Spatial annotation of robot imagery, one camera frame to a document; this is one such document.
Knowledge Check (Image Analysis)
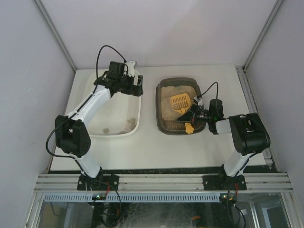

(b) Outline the dark grey litter box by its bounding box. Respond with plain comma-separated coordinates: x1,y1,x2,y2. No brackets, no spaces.
155,77,206,135

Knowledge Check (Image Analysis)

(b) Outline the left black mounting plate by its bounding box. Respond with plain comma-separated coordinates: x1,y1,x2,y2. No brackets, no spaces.
77,171,119,191

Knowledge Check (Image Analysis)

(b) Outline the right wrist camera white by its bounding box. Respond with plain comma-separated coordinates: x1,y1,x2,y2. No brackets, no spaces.
193,96,203,106

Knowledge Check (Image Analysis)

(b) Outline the grey slotted cable duct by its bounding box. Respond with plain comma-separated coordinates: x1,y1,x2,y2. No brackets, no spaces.
44,192,221,203

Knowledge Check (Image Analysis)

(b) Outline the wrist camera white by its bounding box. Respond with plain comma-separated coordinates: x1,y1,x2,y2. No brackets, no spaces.
125,60,137,77
193,96,203,106

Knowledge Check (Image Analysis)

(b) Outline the yellow litter scoop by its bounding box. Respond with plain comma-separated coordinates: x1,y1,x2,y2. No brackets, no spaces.
170,93,195,135

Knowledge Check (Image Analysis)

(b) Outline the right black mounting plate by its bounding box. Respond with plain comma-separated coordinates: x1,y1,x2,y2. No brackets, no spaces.
202,165,247,191

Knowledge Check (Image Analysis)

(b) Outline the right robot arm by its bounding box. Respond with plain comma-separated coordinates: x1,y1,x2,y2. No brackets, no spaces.
177,97,271,184

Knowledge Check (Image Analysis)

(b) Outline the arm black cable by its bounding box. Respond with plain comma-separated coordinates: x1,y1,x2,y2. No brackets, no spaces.
46,45,128,159
198,82,219,100

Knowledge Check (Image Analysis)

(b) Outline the white plastic tray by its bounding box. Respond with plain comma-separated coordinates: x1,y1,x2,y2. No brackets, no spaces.
82,68,143,137

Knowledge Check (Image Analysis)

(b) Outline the aluminium frame rail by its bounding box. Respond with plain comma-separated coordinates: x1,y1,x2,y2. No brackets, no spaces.
34,173,293,193

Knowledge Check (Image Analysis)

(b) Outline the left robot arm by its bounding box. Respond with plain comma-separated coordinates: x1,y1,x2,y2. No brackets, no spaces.
54,61,143,178

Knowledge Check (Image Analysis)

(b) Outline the black mounting plate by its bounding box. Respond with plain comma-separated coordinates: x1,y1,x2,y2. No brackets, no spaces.
202,165,247,191
77,171,119,191

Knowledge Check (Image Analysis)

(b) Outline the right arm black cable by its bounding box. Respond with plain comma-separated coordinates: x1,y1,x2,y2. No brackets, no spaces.
198,82,219,100

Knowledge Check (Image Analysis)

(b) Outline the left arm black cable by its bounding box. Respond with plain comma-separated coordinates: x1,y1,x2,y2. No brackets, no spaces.
46,45,128,159

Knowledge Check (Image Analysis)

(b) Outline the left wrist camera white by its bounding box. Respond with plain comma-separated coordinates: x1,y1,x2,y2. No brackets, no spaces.
125,60,137,77

